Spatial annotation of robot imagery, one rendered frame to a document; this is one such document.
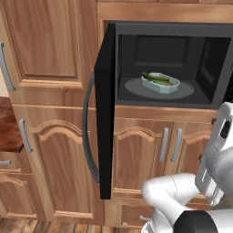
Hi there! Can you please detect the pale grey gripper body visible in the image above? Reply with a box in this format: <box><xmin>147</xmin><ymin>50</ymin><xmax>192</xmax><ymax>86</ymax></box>
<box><xmin>195</xmin><ymin>150</ymin><xmax>228</xmax><ymax>208</ymax></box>

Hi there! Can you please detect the arched wooden cupboard door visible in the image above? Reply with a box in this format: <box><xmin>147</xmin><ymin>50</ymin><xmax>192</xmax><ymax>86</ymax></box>
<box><xmin>112</xmin><ymin>117</ymin><xmax>175</xmax><ymax>199</ymax></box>
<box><xmin>0</xmin><ymin>172</ymin><xmax>47</xmax><ymax>220</ymax></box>
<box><xmin>12</xmin><ymin>104</ymin><xmax>105</xmax><ymax>226</ymax></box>
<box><xmin>165</xmin><ymin>120</ymin><xmax>220</xmax><ymax>210</ymax></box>

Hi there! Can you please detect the white tupperware container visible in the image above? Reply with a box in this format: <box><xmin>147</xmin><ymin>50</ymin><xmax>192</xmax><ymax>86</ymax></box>
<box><xmin>140</xmin><ymin>71</ymin><xmax>181</xmax><ymax>95</ymax></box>

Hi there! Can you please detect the fish and squash meal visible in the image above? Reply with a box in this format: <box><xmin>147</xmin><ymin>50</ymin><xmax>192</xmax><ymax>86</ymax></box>
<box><xmin>141</xmin><ymin>72</ymin><xmax>175</xmax><ymax>86</ymax></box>

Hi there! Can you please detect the grey round microwave turntable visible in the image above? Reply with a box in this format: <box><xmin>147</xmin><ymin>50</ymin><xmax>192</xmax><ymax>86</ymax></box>
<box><xmin>124</xmin><ymin>76</ymin><xmax>195</xmax><ymax>101</ymax></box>

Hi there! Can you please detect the black microwave door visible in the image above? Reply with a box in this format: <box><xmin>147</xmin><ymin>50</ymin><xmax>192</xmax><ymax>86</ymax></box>
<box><xmin>93</xmin><ymin>21</ymin><xmax>117</xmax><ymax>201</ymax></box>

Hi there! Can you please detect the black microwave oven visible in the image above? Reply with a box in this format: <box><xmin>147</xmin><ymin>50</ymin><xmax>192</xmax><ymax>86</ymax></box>
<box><xmin>108</xmin><ymin>20</ymin><xmax>233</xmax><ymax>110</ymax></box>

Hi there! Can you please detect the tall wooden cupboard door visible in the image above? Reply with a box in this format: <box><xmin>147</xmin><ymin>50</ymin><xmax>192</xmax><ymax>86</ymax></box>
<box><xmin>0</xmin><ymin>0</ymin><xmax>98</xmax><ymax>106</ymax></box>

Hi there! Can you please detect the wooden drawer front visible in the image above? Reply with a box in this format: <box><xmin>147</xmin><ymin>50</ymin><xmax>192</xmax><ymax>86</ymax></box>
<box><xmin>0</xmin><ymin>150</ymin><xmax>33</xmax><ymax>175</ymax></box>
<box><xmin>116</xmin><ymin>199</ymin><xmax>157</xmax><ymax>228</ymax></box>

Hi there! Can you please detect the short grey cupboard handle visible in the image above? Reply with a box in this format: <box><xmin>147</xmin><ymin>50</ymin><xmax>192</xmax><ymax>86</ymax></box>
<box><xmin>158</xmin><ymin>127</ymin><xmax>170</xmax><ymax>164</ymax></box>
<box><xmin>18</xmin><ymin>118</ymin><xmax>34</xmax><ymax>154</ymax></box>
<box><xmin>170</xmin><ymin>127</ymin><xmax>184</xmax><ymax>164</ymax></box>

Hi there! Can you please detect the grey curved microwave door handle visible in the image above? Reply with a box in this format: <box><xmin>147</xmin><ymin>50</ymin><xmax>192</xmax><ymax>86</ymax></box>
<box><xmin>81</xmin><ymin>72</ymin><xmax>101</xmax><ymax>184</ymax></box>

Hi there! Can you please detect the long grey cupboard handle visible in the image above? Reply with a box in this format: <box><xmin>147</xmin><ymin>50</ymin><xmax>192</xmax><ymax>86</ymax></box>
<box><xmin>0</xmin><ymin>42</ymin><xmax>16</xmax><ymax>93</ymax></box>

